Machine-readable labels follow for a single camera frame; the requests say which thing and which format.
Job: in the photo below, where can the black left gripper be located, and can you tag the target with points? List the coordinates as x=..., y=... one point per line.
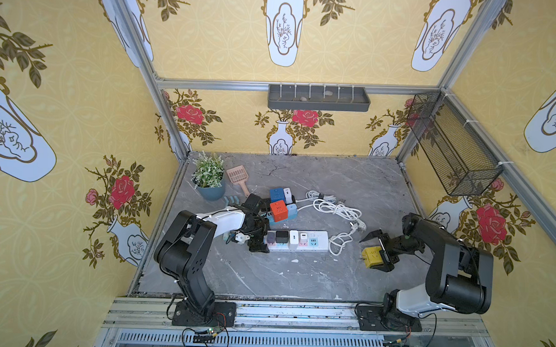
x=260, y=223

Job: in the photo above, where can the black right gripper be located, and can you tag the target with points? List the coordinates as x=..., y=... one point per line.
x=390, y=248

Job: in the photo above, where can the yellow plug adapter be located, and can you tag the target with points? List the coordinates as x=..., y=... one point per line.
x=372, y=257

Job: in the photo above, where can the black plug adapter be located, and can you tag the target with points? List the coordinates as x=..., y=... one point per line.
x=282, y=237

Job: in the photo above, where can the white plug adapter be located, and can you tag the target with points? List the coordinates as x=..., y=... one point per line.
x=294, y=239

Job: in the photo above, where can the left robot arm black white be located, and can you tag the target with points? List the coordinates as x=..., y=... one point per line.
x=184, y=249

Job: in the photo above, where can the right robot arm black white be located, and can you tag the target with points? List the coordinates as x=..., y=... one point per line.
x=459, y=277

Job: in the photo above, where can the grey purple plug adapter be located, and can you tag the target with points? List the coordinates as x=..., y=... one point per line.
x=271, y=238

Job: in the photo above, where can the red cube socket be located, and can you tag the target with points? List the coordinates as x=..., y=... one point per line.
x=279, y=211

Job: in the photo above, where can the light blue socket base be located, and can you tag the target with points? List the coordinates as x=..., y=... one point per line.
x=292, y=210

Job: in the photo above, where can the blue cube socket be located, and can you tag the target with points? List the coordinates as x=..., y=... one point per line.
x=277, y=195

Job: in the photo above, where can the white power strip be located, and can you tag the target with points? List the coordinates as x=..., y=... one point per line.
x=310, y=242

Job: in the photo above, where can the white charger on cube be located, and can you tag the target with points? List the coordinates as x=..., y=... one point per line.
x=288, y=197

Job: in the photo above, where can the pink plastic scoop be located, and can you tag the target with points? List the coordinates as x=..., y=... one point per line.
x=238, y=176

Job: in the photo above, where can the potted green plant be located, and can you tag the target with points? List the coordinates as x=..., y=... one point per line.
x=208, y=177

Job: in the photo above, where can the white cable plug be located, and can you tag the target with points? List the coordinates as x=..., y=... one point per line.
x=357, y=226

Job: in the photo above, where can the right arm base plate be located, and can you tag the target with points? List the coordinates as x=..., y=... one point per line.
x=376, y=318

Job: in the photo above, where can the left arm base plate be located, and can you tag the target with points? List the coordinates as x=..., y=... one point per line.
x=217, y=314

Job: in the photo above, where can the black wire mesh basket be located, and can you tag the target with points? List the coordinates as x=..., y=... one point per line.
x=463, y=163

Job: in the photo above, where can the grey wall shelf tray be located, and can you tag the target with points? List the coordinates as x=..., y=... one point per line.
x=318, y=97

